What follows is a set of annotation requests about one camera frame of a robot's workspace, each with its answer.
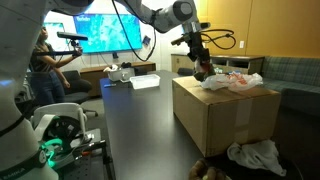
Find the wall mounted tv screen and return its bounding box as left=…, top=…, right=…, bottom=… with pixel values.
left=73, top=14, right=142, bottom=54

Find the wooden sideboard cabinet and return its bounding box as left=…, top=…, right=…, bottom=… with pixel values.
left=80, top=61, right=156, bottom=97

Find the black office chair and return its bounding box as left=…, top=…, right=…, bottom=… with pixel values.
left=62, top=70, right=92, bottom=105

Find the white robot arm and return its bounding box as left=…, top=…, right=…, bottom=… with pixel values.
left=0, top=0, right=209, bottom=180

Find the person standing in background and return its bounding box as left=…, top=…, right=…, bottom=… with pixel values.
left=29, top=25, right=84, bottom=107

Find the white plastic shopping bag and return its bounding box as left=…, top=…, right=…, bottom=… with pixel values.
left=200, top=73, right=263, bottom=92

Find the camera on tripod arm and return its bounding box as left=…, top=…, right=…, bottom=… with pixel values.
left=33, top=32, right=88, bottom=56

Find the large cardboard box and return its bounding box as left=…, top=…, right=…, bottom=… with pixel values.
left=172, top=76, right=281, bottom=157

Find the clear plastic tray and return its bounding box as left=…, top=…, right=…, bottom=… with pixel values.
left=130, top=74, right=160, bottom=90

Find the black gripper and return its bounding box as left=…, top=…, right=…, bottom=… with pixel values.
left=171, top=32, right=210, bottom=64

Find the white cloth towel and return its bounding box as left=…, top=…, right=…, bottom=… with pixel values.
left=227, top=140, right=287, bottom=177

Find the red ball toy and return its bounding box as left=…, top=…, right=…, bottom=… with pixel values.
left=194, top=60, right=205, bottom=73

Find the green plaid sofa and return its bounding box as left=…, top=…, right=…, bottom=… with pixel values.
left=261, top=56, right=320, bottom=117

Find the brown plush toy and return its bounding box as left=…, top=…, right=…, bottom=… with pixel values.
left=188, top=159, right=230, bottom=180

